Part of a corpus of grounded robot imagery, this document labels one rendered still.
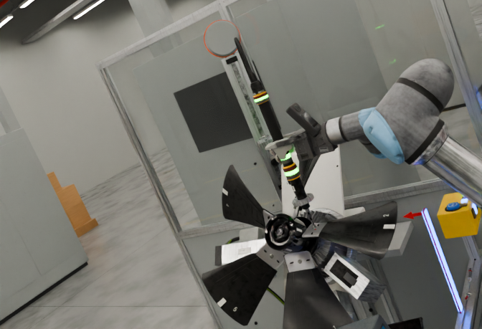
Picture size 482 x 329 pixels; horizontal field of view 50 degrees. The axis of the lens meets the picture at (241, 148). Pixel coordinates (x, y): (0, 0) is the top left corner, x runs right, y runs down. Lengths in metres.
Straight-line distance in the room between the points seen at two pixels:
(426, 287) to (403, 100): 1.52
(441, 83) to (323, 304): 0.79
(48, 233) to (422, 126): 6.43
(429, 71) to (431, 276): 1.48
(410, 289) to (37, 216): 5.46
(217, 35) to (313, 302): 1.19
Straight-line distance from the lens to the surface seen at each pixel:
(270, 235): 1.68
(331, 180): 1.94
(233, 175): 1.84
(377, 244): 1.52
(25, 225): 7.08
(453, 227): 1.78
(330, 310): 1.63
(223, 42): 2.24
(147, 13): 7.75
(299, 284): 1.64
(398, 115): 1.10
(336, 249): 1.77
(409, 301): 2.59
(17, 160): 7.16
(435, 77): 1.14
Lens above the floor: 1.77
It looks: 9 degrees down
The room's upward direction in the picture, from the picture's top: 23 degrees counter-clockwise
